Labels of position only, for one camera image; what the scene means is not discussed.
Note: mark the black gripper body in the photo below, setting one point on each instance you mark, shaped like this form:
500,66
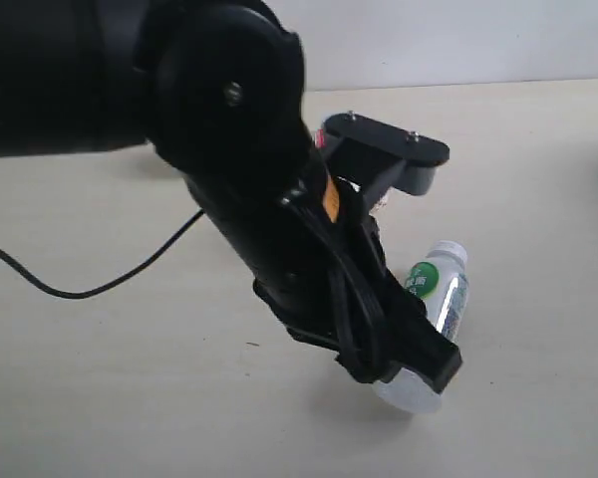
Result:
318,264

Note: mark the yellow label bottle red cap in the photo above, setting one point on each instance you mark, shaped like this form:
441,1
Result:
320,138

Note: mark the white green label bottle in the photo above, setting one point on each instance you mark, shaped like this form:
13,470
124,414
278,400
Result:
440,281

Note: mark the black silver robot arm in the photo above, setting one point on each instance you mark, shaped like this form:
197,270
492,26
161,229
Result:
217,87

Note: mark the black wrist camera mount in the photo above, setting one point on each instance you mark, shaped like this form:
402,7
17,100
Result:
376,157

